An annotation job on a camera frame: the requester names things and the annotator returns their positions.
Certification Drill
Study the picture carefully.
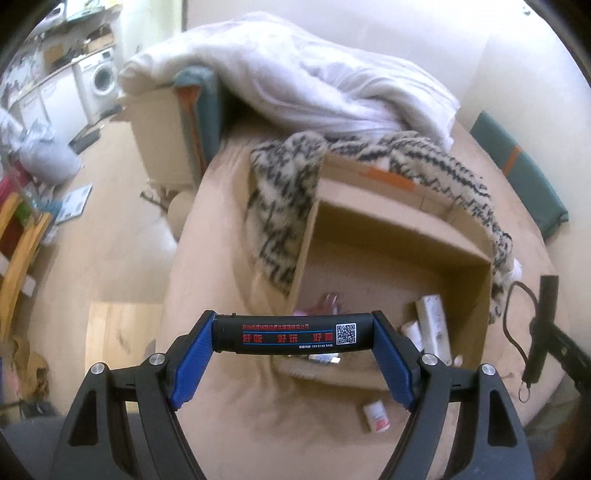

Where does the grey fabric seat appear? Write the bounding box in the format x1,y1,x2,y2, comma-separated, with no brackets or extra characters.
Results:
0,415,68,480

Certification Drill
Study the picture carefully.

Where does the tan carved object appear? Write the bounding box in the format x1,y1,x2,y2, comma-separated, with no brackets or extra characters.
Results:
11,337,49,402

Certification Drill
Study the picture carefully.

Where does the black rod with cord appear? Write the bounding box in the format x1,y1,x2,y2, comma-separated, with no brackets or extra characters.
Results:
503,274,560,403

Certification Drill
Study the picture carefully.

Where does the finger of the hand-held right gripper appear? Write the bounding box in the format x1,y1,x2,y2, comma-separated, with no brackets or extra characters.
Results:
547,323,591,393

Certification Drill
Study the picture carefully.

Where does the white bottle red label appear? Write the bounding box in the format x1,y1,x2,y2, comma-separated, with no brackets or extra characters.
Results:
361,401,391,433

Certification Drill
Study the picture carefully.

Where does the small white bottle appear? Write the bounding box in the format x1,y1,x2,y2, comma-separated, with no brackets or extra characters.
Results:
401,320,424,352

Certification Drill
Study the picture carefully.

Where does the white washing machine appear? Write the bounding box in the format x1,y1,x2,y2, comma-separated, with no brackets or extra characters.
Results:
74,48,123,125

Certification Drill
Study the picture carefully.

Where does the blue white booklet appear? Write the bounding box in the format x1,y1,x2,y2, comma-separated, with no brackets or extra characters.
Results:
55,184,93,224

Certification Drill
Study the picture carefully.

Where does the white bag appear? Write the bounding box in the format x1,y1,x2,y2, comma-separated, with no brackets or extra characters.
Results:
18,117,84,183

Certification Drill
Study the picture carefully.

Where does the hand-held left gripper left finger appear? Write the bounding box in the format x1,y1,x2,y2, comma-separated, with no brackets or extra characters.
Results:
65,310,218,480

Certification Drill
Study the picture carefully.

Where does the teal cushion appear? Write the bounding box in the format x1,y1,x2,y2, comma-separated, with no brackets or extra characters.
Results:
468,111,570,241
173,66,227,183

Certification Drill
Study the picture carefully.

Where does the black cylinder with print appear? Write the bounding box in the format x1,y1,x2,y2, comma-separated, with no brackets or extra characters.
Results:
210,311,377,358

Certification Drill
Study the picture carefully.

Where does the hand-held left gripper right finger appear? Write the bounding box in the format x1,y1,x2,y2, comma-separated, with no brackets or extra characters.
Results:
370,310,527,480

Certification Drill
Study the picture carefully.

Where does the black white striped blanket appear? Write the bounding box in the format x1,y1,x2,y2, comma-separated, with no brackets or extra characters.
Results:
245,130,525,324

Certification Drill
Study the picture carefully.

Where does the curved wooden chair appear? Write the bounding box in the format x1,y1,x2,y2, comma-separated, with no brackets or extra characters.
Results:
0,191,54,342

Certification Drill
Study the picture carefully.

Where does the cardboard box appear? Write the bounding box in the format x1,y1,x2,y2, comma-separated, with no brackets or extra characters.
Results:
272,154,495,384

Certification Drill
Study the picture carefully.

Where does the white cabinet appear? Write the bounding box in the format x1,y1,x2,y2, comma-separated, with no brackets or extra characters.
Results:
14,69,88,134

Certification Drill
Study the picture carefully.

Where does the beige sofa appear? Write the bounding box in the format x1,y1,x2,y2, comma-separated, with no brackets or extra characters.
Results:
124,88,573,480

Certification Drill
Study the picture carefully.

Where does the white tube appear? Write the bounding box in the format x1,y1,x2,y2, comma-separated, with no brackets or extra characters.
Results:
416,294,452,363

